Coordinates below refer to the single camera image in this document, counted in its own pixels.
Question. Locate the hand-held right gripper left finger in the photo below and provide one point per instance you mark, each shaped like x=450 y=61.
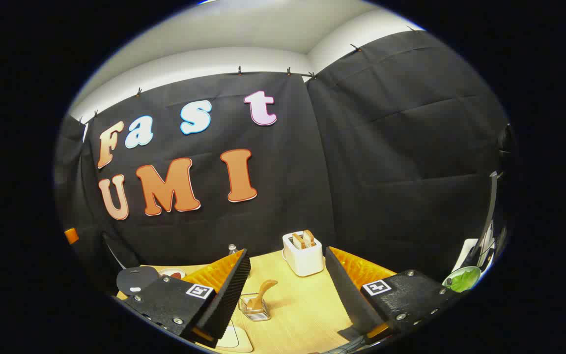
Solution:
x=229 y=295

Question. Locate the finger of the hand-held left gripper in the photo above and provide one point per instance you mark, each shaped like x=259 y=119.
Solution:
x=70 y=236

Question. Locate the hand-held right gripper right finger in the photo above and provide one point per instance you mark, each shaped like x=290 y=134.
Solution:
x=344 y=295

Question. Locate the wooden spoon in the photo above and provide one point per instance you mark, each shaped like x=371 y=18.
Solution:
x=262 y=290

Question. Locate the clear rice tray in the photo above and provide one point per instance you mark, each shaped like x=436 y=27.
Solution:
x=234 y=339

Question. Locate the black and silver rice cooker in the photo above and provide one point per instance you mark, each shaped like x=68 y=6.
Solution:
x=135 y=279

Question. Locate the green label drink bottle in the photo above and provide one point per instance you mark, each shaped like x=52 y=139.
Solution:
x=232 y=249

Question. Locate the white toaster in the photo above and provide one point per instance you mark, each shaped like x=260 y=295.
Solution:
x=305 y=260

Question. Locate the red meat piece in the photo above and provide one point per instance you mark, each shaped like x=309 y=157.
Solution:
x=178 y=274

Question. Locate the round white plate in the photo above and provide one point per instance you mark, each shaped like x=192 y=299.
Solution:
x=171 y=273

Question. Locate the toasted bread slice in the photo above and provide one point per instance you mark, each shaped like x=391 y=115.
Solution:
x=297 y=241
x=308 y=237

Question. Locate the green bowl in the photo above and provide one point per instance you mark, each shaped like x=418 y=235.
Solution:
x=461 y=279

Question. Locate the black backdrop cloth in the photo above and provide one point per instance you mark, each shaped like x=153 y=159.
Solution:
x=386 y=147

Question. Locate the grey metal stand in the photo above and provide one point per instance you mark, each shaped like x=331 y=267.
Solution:
x=490 y=206

